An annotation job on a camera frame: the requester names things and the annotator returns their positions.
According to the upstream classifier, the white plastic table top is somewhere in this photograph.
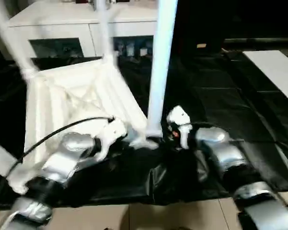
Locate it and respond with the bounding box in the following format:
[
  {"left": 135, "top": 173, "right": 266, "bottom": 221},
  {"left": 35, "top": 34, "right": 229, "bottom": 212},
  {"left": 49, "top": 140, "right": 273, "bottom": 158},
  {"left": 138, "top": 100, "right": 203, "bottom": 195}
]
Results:
[{"left": 8, "top": 56, "right": 162, "bottom": 195}]

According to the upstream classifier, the white plastic table leg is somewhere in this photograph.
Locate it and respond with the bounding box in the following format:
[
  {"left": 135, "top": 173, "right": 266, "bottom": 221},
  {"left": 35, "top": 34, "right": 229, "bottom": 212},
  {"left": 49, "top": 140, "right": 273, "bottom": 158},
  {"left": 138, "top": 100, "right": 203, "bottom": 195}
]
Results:
[
  {"left": 145, "top": 0, "right": 179, "bottom": 138},
  {"left": 0, "top": 0, "right": 39, "bottom": 80},
  {"left": 0, "top": 137, "right": 18, "bottom": 177},
  {"left": 95, "top": 0, "right": 120, "bottom": 61}
]

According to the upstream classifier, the black mat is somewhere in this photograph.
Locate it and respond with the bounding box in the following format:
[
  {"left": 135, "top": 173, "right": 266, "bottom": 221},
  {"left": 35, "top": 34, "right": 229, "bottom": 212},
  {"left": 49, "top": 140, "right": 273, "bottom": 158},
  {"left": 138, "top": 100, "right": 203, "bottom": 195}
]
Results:
[{"left": 0, "top": 51, "right": 288, "bottom": 212}]

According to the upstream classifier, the white side table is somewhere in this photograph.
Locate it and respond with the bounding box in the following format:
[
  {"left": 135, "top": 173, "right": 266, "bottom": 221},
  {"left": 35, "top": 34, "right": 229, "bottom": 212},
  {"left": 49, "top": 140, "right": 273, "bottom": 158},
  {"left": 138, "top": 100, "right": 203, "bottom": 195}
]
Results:
[{"left": 241, "top": 49, "right": 288, "bottom": 106}]

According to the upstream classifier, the white cabinet with glass doors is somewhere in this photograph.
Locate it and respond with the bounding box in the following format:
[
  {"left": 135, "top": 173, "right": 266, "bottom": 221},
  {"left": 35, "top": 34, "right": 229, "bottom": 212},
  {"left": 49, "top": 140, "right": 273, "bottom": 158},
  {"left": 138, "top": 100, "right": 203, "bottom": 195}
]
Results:
[{"left": 5, "top": 0, "right": 159, "bottom": 60}]

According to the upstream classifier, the black box with yellow label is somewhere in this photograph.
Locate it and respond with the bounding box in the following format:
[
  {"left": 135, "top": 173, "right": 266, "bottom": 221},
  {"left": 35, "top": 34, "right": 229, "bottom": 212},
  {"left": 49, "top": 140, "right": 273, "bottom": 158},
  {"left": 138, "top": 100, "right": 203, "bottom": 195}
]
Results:
[{"left": 174, "top": 0, "right": 288, "bottom": 53}]

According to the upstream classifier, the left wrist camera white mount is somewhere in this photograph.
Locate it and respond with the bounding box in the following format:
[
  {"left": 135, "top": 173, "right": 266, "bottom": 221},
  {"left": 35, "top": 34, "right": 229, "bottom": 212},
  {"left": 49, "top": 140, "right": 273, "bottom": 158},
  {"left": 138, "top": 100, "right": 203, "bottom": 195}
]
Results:
[{"left": 94, "top": 118, "right": 128, "bottom": 163}]

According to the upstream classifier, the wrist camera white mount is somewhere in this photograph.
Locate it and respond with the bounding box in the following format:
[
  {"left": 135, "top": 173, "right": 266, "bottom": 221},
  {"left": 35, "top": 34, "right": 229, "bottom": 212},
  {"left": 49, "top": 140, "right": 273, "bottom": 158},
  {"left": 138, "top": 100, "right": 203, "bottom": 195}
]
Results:
[
  {"left": 167, "top": 104, "right": 193, "bottom": 150},
  {"left": 94, "top": 118, "right": 128, "bottom": 163}
]

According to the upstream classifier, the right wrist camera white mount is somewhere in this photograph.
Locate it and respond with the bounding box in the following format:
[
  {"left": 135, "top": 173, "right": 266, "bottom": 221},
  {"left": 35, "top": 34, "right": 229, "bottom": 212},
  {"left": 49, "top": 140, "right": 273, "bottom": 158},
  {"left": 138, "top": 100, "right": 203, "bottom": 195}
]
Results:
[{"left": 167, "top": 104, "right": 193, "bottom": 150}]

